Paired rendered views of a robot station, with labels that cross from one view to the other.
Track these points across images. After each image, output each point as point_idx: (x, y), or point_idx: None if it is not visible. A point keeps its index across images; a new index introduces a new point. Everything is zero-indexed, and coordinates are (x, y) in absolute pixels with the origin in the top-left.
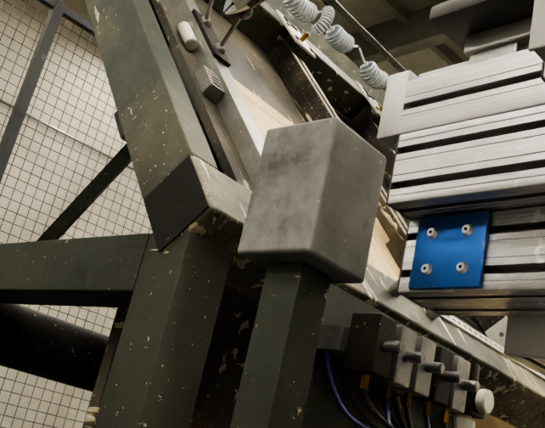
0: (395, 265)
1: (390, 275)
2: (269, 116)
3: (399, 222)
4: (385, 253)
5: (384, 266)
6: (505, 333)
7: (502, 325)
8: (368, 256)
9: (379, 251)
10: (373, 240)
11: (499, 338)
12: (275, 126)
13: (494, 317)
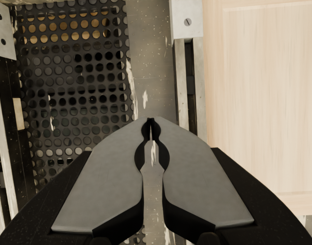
0: (206, 47)
1: (230, 21)
2: None
3: (201, 94)
4: (214, 60)
5: (232, 33)
6: None
7: None
8: (259, 30)
9: (226, 57)
10: (225, 72)
11: (6, 40)
12: None
13: (3, 64)
